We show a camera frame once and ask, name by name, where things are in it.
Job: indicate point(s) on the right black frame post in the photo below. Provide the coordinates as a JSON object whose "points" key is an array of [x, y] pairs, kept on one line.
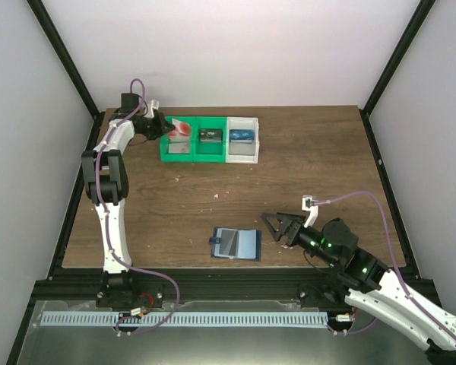
{"points": [[405, 41]]}

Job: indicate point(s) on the blue card in bin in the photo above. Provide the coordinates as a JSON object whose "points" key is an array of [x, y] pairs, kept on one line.
{"points": [[242, 135]]}

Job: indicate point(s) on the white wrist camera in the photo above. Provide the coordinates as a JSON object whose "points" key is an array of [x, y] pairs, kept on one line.
{"points": [[310, 206], [151, 108]]}

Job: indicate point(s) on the left green plastic bin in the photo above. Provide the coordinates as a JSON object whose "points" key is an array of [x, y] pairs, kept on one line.
{"points": [[179, 158]]}

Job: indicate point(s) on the left black frame post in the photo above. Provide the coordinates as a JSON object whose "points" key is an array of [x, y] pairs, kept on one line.
{"points": [[53, 36]]}

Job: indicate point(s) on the black frame post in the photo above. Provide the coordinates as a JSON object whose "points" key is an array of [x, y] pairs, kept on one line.
{"points": [[405, 41], [53, 36]]}

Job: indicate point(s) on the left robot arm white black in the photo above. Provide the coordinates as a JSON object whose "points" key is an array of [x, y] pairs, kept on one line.
{"points": [[106, 180]]}

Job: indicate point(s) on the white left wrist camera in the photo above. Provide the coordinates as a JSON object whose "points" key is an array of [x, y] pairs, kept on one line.
{"points": [[151, 108]]}

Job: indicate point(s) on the white plastic bin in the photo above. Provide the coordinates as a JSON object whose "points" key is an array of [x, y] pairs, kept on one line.
{"points": [[242, 152]]}

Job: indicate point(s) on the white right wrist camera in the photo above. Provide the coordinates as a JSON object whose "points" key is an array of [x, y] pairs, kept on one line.
{"points": [[310, 206]]}

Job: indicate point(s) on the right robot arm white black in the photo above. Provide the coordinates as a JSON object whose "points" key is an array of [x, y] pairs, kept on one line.
{"points": [[358, 279]]}

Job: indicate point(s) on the light blue slotted cable duct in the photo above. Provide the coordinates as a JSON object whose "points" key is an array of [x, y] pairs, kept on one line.
{"points": [[189, 319]]}

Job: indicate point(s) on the black card in bin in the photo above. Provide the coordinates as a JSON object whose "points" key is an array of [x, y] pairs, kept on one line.
{"points": [[210, 136]]}

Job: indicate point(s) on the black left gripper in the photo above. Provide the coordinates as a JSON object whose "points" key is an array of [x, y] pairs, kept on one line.
{"points": [[154, 127]]}

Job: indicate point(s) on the green plastic bin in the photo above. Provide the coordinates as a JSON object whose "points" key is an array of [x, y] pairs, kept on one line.
{"points": [[210, 152], [179, 158]]}

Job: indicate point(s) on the blue leather card holder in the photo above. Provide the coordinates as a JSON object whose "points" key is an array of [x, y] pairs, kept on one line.
{"points": [[249, 245]]}

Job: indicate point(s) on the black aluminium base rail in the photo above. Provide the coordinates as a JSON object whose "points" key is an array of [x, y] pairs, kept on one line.
{"points": [[301, 285]]}

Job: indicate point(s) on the middle green plastic bin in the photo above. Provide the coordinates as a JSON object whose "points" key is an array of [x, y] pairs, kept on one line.
{"points": [[210, 152]]}

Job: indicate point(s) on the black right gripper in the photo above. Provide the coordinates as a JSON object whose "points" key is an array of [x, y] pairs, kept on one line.
{"points": [[292, 232]]}

